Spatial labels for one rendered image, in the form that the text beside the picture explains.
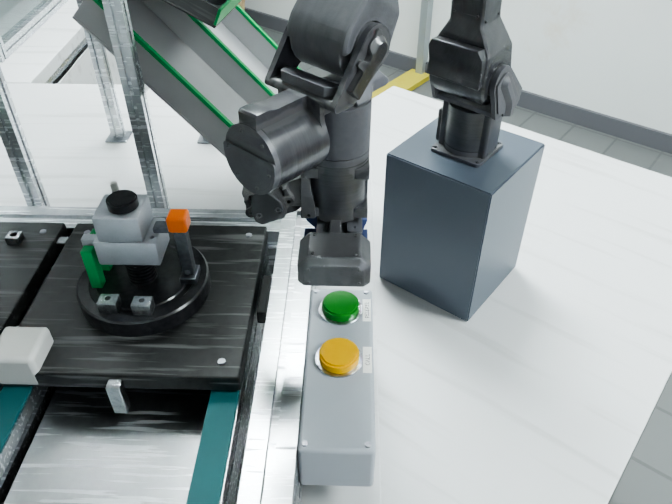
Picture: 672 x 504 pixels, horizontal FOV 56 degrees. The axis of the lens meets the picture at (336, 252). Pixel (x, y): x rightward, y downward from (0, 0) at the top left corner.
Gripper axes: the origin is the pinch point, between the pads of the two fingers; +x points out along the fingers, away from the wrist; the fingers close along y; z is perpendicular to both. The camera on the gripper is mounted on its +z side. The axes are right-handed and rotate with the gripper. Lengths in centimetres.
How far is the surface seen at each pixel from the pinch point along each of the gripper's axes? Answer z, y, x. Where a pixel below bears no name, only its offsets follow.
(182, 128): 31, -58, 18
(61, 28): 72, -109, 18
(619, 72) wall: -120, -217, 72
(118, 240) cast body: 21.5, 0.3, -1.1
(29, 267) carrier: 35.4, -5.5, 7.8
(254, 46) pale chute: 14, -50, -1
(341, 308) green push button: -0.7, 0.5, 7.4
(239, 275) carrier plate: 11.0, -4.7, 7.6
